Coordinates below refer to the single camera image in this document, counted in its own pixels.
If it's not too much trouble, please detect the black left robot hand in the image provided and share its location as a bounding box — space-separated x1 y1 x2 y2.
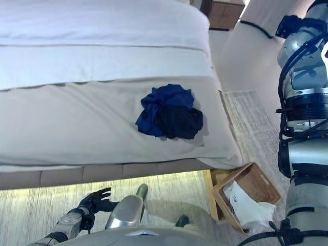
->
78 187 121 213

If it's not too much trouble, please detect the black garment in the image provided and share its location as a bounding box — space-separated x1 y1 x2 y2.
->
157 105 204 141

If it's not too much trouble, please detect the blue garment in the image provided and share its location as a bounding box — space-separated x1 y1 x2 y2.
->
135 83 195 139

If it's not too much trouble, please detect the white garment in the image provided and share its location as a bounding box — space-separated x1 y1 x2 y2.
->
222 180 277 230

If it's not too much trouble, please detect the grey bed cover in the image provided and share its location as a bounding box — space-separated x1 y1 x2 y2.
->
0 76 244 174

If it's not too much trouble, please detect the light wooden bed base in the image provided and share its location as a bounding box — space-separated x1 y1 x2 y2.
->
210 168 231 221

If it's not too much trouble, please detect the brown woven basket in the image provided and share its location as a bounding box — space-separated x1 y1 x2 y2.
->
212 161 282 235

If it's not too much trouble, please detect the silver left robot leg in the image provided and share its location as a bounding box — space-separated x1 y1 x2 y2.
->
105 183 149 230

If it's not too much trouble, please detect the silver robot leg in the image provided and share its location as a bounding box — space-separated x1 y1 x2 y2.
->
175 215 197 229
105 183 149 230

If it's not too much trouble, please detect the grey robot torso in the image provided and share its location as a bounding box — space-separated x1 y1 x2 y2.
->
55 222 257 246

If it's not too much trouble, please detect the silver right robot leg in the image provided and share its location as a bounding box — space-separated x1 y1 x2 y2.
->
175 215 197 229

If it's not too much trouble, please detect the white duvet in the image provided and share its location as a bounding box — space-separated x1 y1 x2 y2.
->
0 0 213 90

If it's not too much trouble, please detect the brown two-drawer nightstand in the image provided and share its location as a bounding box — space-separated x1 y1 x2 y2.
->
201 0 247 31

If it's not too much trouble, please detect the black window floor track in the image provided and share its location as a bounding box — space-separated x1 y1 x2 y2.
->
240 19 275 39

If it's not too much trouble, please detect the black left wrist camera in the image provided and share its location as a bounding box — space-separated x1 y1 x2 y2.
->
81 216 93 232

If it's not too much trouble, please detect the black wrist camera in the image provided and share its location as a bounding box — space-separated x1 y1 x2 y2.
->
81 216 93 232
275 14 304 39

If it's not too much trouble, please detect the brown padded bed frame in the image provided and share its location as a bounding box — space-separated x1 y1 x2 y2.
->
0 163 212 191

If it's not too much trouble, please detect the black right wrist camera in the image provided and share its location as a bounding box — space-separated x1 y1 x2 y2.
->
275 14 304 39

